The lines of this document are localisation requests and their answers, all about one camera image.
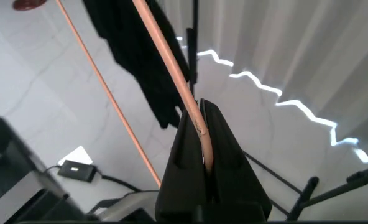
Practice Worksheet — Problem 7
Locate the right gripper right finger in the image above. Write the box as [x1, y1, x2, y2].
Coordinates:
[200, 98, 272, 222]

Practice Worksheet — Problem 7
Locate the white curtain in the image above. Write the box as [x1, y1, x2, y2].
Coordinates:
[157, 0, 368, 160]

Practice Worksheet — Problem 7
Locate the pink clothes hanger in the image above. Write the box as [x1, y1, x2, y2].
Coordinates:
[55, 0, 215, 189]

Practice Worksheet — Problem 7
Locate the black clothes rack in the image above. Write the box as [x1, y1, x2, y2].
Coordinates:
[185, 0, 368, 222]

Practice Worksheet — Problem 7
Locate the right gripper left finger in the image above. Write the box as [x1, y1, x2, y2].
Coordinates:
[155, 107, 208, 223]

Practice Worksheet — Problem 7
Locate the black garment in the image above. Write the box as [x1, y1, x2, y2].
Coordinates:
[83, 0, 191, 129]

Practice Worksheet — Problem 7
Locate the dark red round disc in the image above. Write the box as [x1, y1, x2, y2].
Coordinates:
[12, 0, 47, 11]

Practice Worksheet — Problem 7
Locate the black power adapter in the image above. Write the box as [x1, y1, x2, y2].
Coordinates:
[44, 159, 143, 193]

